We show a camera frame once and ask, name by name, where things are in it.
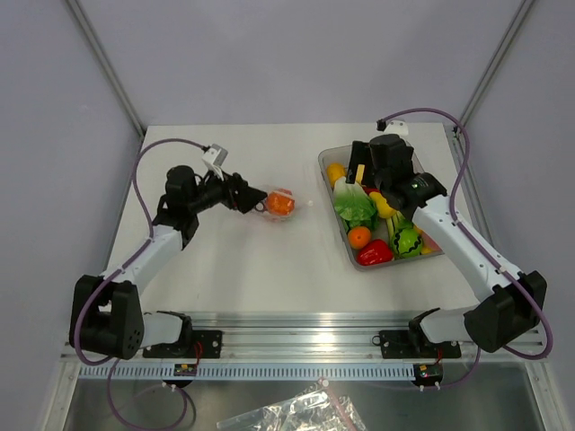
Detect toy mango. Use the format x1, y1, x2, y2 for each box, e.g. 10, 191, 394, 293
348, 226, 372, 250

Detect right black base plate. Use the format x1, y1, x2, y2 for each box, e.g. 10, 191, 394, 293
371, 330, 462, 359

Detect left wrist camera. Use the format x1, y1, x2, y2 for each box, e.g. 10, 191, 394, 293
202, 144, 228, 180

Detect aluminium mounting rail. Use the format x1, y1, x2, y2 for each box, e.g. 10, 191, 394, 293
60, 312, 547, 364

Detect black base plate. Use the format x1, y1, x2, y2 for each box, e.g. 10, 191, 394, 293
143, 330, 224, 359
371, 330, 462, 359

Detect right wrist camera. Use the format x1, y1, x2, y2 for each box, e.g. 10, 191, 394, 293
376, 119, 409, 137

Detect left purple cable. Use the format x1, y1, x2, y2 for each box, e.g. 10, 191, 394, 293
74, 137, 208, 426

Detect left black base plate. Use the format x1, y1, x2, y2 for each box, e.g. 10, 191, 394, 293
143, 330, 224, 359

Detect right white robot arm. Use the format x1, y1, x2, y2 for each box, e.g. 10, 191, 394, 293
348, 134, 548, 356

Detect toy red bell pepper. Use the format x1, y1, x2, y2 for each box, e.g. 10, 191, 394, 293
356, 239, 394, 267

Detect spare clear plastic bags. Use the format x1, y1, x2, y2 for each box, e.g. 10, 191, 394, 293
217, 378, 367, 431

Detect clear dotted zip bag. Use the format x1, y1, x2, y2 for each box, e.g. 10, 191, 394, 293
251, 184, 314, 223

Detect white slotted cable duct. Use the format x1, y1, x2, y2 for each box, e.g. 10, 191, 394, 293
79, 362, 442, 382

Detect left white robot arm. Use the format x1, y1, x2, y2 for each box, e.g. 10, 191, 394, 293
69, 165, 268, 365

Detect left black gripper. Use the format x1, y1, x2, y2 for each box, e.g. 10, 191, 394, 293
189, 164, 267, 215

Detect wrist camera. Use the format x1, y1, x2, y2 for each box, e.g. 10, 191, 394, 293
202, 144, 228, 180
376, 119, 409, 137

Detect toy napa cabbage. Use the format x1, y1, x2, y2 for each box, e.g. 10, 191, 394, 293
333, 177, 378, 233

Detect toy orange fruit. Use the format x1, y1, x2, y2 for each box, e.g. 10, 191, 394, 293
326, 163, 346, 189

